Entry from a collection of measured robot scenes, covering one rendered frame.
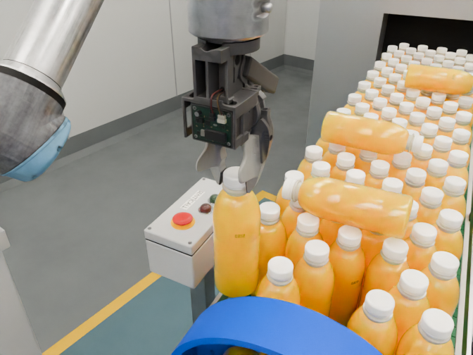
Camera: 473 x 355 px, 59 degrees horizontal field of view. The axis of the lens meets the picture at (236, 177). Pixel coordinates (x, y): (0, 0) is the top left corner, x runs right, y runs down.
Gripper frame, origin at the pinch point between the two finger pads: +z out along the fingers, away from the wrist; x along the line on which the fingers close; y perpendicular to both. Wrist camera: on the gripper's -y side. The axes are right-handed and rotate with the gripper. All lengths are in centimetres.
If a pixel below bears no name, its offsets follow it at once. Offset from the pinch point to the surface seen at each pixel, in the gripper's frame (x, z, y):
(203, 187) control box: -15.3, 15.1, -15.3
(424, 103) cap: 19, 14, -82
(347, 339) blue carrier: 20.8, 2.2, 17.5
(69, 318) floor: -104, 125, -35
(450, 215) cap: 29.6, 13.4, -25.6
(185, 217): -12.1, 13.9, -3.8
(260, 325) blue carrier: 13.0, 2.0, 20.1
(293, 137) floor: -79, 125, -259
